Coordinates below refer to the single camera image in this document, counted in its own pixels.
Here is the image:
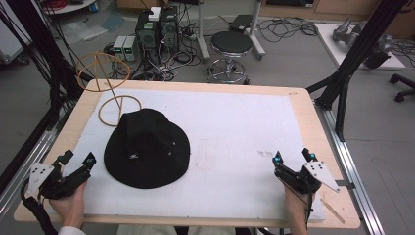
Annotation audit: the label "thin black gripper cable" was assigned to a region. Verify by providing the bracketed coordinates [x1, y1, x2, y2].
[304, 191, 313, 231]

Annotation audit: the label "clear plastic sheets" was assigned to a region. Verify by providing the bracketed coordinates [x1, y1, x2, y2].
[60, 12, 127, 44]

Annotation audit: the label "person's right hand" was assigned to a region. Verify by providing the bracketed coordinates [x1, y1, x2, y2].
[283, 185, 316, 227]

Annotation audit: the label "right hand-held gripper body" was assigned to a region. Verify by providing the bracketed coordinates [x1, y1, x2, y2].
[273, 161, 341, 196]

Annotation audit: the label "black round stool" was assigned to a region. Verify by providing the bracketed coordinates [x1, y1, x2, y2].
[206, 30, 254, 85]

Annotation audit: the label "black floor cables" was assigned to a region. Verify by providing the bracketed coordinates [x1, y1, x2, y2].
[256, 16, 319, 44]

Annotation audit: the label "person's left hand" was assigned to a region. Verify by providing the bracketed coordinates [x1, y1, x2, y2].
[48, 180, 88, 229]

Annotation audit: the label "flat black box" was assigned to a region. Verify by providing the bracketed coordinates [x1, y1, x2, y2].
[228, 14, 254, 34]

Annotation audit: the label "white stand leg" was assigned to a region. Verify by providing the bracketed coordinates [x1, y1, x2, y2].
[249, 0, 266, 62]
[195, 0, 211, 62]

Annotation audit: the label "white platform board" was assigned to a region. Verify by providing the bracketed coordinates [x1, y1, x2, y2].
[314, 22, 407, 71]

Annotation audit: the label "small white box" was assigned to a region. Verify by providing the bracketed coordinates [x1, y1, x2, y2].
[148, 6, 162, 23]

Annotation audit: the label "round white table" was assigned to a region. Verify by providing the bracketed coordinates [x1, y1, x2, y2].
[41, 0, 98, 16]

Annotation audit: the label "black metal frame post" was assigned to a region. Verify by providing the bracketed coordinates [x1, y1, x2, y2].
[0, 0, 95, 132]
[305, 0, 409, 143]

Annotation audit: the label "thin wooden stick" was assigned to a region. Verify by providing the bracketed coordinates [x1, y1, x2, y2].
[319, 197, 346, 225]

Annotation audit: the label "black computer tower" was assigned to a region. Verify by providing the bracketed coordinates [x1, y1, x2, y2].
[159, 5, 181, 55]
[134, 11, 162, 65]

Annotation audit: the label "grey power supply unit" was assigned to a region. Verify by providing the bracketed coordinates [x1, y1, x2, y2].
[113, 35, 127, 60]
[123, 35, 140, 63]

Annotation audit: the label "aluminium rail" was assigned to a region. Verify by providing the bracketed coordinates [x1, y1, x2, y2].
[0, 128, 59, 213]
[314, 100, 387, 235]

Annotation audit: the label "white foam mat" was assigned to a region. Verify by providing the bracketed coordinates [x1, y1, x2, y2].
[48, 88, 327, 223]

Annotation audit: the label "black sleeved gripper cable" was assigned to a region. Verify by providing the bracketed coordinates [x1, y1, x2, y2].
[20, 177, 59, 235]

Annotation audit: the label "electronics boxes on floor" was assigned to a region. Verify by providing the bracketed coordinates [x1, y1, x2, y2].
[103, 19, 204, 82]

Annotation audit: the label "black bucket hat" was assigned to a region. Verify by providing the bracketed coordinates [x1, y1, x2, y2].
[103, 108, 192, 190]

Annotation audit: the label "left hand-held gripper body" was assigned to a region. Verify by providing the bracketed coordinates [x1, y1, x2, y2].
[24, 161, 92, 201]

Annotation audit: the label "black office chair base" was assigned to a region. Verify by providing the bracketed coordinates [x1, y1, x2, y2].
[389, 72, 415, 103]

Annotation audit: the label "grey equipment case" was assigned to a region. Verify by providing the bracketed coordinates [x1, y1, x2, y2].
[0, 19, 32, 66]

